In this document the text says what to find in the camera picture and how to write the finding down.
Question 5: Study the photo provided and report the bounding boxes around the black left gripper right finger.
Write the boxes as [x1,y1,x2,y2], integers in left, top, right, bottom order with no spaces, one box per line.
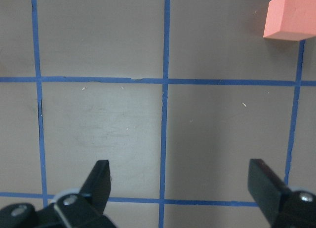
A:
[247,159,316,228]

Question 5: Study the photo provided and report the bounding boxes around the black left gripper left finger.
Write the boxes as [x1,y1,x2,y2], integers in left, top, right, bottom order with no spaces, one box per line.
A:
[54,160,115,228]

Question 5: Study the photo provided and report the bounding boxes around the orange foam cube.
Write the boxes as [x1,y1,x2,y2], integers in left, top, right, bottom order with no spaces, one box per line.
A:
[263,0,316,41]

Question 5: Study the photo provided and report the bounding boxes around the brown paper mat blue grid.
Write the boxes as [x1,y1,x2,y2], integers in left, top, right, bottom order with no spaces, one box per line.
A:
[0,0,316,228]

